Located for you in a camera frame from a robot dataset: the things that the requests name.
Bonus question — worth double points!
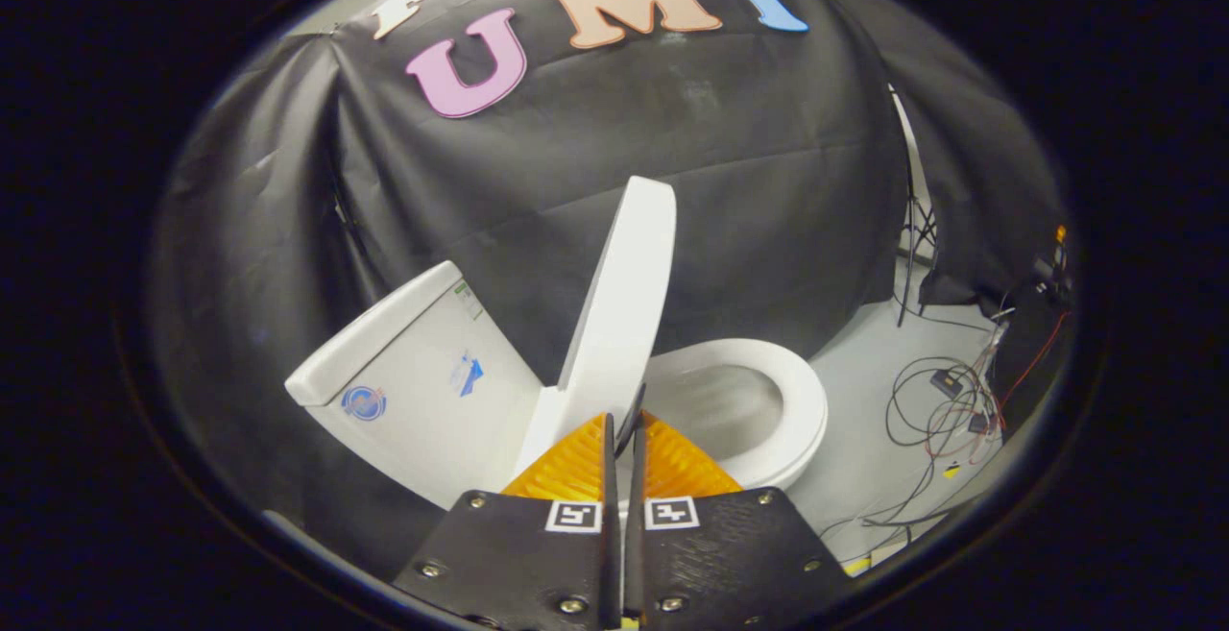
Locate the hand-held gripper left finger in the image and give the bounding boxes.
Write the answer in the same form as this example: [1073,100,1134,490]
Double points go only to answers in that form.
[394,412,623,631]

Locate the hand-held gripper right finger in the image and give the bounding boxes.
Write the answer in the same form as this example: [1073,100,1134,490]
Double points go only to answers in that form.
[624,410,852,628]

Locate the black lid handle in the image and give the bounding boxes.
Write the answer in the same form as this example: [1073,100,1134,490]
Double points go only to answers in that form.
[614,383,647,459]

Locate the white toilet lid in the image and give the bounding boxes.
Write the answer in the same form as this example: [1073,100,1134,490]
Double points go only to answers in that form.
[512,177,678,478]

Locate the white toilet seat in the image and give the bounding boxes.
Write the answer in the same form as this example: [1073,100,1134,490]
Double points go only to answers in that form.
[645,339,829,490]

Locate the white toilet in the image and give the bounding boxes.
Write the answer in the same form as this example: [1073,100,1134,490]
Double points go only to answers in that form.
[285,261,829,513]

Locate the black backdrop cloth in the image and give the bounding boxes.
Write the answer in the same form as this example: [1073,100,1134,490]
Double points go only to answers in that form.
[149,0,1069,574]

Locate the black light stand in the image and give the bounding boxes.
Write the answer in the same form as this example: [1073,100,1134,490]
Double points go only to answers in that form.
[888,84,942,329]

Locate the tangle of floor cables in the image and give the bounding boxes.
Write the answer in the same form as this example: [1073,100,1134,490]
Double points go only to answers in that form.
[821,309,1011,541]

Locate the red cable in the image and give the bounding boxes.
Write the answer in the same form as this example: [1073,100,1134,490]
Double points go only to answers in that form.
[997,309,1072,413]

